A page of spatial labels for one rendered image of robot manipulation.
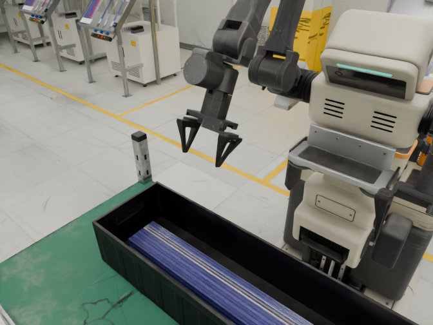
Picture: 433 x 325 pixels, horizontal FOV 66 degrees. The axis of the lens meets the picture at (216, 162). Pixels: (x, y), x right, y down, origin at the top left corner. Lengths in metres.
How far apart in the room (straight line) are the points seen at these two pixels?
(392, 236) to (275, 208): 1.24
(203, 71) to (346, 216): 0.65
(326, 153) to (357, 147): 0.08
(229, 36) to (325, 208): 0.63
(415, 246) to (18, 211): 2.31
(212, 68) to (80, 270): 0.49
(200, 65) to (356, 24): 0.38
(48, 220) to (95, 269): 1.71
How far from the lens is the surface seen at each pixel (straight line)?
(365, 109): 0.90
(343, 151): 0.95
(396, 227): 1.24
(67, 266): 0.79
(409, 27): 0.84
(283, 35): 0.89
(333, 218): 1.10
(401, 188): 0.57
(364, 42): 0.83
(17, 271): 0.83
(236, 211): 2.28
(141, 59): 4.22
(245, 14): 0.73
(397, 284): 1.55
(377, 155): 0.92
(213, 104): 0.70
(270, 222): 2.22
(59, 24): 5.62
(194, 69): 0.65
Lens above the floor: 1.52
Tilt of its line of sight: 33 degrees down
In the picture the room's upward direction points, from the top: straight up
